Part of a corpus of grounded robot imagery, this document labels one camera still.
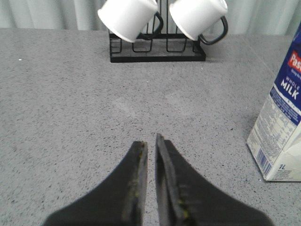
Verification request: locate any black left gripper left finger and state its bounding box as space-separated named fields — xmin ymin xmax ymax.
xmin=44 ymin=141 xmax=148 ymax=226

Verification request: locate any black wire mug rack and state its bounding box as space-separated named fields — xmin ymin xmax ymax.
xmin=109 ymin=0 xmax=206 ymax=63

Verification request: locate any blue white milk carton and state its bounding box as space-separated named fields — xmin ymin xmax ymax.
xmin=247 ymin=28 xmax=301 ymax=182

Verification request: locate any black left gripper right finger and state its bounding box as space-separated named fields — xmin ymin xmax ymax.
xmin=155 ymin=134 xmax=273 ymax=226

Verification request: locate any white enamel mug black handle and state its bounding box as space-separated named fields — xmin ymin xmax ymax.
xmin=97 ymin=0 xmax=164 ymax=43
xmin=169 ymin=0 xmax=229 ymax=45

